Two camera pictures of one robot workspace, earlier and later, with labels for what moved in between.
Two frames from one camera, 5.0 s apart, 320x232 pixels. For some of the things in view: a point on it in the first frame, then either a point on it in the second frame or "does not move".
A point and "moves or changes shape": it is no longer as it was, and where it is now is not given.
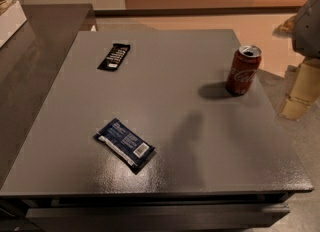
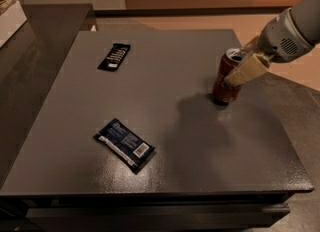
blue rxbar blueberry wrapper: x=125 y=144 does not move
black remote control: x=114 y=57 does not move
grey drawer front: x=156 y=218 does not move
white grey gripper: x=308 y=31 to x=279 y=40
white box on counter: x=10 y=21 does not move
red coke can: x=243 y=69 moves or changes shape
